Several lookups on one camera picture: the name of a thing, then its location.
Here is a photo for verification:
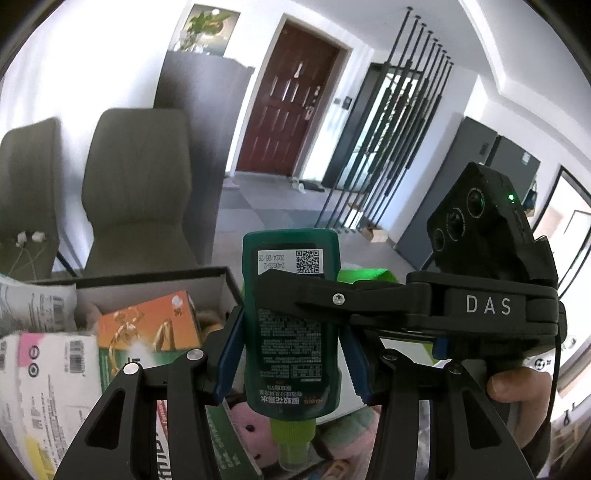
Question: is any black cable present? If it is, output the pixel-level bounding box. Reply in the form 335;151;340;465
545;318;565;444

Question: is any white wipes pack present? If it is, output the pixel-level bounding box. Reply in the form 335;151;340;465
0;274;78;335

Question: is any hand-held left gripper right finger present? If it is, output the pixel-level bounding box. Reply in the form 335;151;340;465
339;323;541;480

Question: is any pink green pastel plush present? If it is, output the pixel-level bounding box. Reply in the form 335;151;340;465
318;406;384;462

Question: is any green bottle light green cap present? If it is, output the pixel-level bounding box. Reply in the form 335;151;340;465
242;230;345;472

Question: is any dark grey cabinet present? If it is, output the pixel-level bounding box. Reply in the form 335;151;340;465
154;51;256;176

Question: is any black storage box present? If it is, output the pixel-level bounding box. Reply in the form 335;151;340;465
30;265;245;352

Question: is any black bar screen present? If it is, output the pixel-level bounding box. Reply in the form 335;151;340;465
323;7;455;232

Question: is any white tissue pack pink label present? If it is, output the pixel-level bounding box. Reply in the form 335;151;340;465
0;332;105;480

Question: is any framed plant picture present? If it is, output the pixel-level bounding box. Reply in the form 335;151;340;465
174;4;241;57

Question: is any grey upholstered chair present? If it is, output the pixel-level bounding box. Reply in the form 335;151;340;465
81;108;215;278
0;117;63;282

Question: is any person's right hand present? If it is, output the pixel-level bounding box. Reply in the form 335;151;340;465
487;364;555;450

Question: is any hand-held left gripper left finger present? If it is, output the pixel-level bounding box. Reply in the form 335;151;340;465
54;305;245;480

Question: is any pink plush toy brown ribbon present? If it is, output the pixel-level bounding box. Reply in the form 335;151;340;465
231;399;278;467

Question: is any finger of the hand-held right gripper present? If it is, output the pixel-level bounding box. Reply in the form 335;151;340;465
253;270;435;330

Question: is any small cardboard box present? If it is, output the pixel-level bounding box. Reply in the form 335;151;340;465
359;225;389;244

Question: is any orange green cardboard box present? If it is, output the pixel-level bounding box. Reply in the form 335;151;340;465
97;291;204;402

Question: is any brown panelled door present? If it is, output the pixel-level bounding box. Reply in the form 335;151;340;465
235;18;347;178

